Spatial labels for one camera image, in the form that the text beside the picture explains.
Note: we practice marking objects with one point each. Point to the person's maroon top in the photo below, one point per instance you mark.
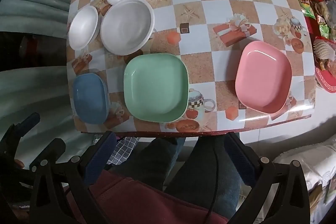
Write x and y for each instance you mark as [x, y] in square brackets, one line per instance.
[136, 200]

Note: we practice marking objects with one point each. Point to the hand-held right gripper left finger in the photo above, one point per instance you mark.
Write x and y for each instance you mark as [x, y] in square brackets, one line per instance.
[99, 158]

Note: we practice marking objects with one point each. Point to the person's right leg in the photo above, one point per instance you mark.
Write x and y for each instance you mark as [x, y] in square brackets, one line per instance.
[199, 174]

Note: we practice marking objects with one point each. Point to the blue plaid cloth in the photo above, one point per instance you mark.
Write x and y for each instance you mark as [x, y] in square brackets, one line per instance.
[123, 148]

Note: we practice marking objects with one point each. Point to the large white foam bowl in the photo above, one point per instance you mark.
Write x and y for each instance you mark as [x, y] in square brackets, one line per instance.
[126, 27]

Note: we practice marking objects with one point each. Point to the white foam fruit net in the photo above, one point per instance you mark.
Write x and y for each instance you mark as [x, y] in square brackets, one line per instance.
[323, 48]

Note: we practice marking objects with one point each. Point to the red snack tray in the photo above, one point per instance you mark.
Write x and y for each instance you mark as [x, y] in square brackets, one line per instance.
[328, 82]

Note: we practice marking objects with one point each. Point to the small white foam bowl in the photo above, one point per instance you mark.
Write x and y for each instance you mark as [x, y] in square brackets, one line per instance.
[82, 28]

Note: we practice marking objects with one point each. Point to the white fluffy blanket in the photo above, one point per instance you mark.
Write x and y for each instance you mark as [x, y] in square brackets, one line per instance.
[312, 161]

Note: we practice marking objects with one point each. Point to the pink square plate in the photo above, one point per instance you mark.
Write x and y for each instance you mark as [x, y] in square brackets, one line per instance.
[262, 77]

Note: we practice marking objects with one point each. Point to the green square plate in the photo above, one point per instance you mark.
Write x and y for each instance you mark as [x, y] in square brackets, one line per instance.
[155, 87]

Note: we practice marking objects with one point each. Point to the blue square plate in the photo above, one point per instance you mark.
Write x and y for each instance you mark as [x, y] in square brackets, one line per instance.
[89, 98]

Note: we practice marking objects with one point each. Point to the small green snack packet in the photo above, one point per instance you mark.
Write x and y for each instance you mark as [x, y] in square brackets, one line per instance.
[324, 29]

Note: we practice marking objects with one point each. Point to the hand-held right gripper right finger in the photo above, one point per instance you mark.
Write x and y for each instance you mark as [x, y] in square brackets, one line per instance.
[240, 158]

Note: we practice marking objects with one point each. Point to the person's leg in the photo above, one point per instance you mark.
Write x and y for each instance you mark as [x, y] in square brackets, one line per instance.
[147, 161]
[199, 174]

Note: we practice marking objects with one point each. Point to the person's left leg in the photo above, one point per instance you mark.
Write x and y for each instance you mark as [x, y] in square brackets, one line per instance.
[147, 161]

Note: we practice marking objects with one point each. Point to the checkered printed tablecloth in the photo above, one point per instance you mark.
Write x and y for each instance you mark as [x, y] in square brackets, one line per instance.
[204, 29]

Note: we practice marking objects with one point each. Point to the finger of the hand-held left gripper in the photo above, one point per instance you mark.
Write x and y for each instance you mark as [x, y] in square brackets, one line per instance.
[29, 121]
[53, 148]

